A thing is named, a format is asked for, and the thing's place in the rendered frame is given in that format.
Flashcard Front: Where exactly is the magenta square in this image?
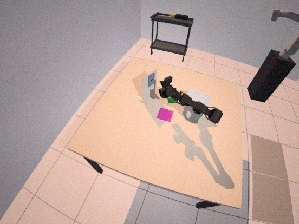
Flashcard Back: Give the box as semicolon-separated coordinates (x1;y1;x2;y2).
157;108;174;122

